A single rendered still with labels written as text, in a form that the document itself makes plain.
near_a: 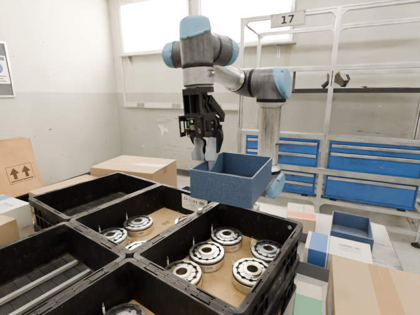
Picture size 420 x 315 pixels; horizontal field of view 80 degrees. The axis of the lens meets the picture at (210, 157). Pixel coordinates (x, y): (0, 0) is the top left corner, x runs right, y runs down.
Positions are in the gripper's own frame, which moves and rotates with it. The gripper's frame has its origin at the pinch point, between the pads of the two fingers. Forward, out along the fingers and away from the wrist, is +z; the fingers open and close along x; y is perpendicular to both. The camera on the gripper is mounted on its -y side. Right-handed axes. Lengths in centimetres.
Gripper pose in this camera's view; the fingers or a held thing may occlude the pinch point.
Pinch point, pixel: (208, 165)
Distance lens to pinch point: 67.3
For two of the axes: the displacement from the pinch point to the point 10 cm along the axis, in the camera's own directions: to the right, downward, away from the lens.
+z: 0.7, 9.7, 2.2
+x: 8.9, 0.4, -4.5
